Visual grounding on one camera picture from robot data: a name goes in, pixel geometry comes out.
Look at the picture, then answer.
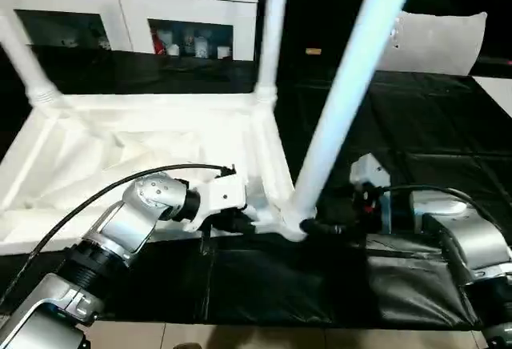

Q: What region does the black work mat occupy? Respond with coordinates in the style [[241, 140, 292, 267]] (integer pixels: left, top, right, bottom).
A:
[[0, 45, 512, 330]]

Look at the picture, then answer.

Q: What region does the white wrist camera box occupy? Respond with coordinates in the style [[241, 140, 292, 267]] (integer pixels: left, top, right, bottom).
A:
[[350, 153, 393, 206], [188, 173, 249, 231]]

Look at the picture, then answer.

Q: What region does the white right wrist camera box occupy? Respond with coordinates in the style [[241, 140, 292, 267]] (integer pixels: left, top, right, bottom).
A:
[[350, 153, 393, 206]]

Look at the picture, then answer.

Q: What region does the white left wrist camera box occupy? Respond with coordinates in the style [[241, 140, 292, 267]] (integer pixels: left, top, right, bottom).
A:
[[188, 173, 249, 231]]

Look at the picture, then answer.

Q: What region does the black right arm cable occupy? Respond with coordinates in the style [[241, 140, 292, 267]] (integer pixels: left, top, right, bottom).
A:
[[376, 183, 482, 207]]

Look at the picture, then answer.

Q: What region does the white plastic table top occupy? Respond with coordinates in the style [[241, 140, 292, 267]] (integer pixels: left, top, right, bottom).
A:
[[0, 91, 321, 255]]

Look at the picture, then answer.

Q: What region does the white cabinet with glass doors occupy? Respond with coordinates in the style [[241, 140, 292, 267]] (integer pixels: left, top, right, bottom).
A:
[[0, 0, 261, 62]]

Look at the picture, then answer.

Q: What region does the grey pillow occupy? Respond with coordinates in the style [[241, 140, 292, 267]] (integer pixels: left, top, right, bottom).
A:
[[376, 10, 487, 76]]

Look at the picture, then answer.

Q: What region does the white plastic table leg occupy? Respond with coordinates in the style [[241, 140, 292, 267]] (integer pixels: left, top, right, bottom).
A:
[[0, 11, 63, 114], [284, 0, 422, 235], [254, 0, 290, 106]]

